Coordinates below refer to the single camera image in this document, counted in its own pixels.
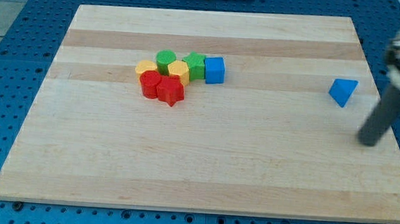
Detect blue triangle block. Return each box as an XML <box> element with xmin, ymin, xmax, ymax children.
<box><xmin>328</xmin><ymin>78</ymin><xmax>358</xmax><ymax>108</ymax></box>

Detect wooden board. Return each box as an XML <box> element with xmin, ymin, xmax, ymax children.
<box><xmin>0</xmin><ymin>5</ymin><xmax>400</xmax><ymax>224</ymax></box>

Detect red star block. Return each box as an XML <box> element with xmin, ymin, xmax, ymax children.
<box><xmin>156</xmin><ymin>75</ymin><xmax>185</xmax><ymax>106</ymax></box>

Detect blue cube block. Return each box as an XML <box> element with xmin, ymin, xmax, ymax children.
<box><xmin>204</xmin><ymin>57</ymin><xmax>225</xmax><ymax>84</ymax></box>

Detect yellow hexagon block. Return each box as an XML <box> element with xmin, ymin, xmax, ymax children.
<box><xmin>168</xmin><ymin>60</ymin><xmax>190</xmax><ymax>86</ymax></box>

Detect green star block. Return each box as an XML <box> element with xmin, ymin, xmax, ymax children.
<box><xmin>182</xmin><ymin>51</ymin><xmax>206</xmax><ymax>81</ymax></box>

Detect red cylinder block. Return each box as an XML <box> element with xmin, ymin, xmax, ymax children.
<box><xmin>139</xmin><ymin>70</ymin><xmax>161</xmax><ymax>99</ymax></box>

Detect green cylinder block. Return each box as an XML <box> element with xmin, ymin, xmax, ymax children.
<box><xmin>156</xmin><ymin>49</ymin><xmax>176</xmax><ymax>76</ymax></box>

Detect yellow cylinder block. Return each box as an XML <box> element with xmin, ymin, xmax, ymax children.
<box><xmin>135</xmin><ymin>60</ymin><xmax>158</xmax><ymax>84</ymax></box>

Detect grey pusher rod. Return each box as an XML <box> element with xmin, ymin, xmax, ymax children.
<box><xmin>357</xmin><ymin>85</ymin><xmax>400</xmax><ymax>147</ymax></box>

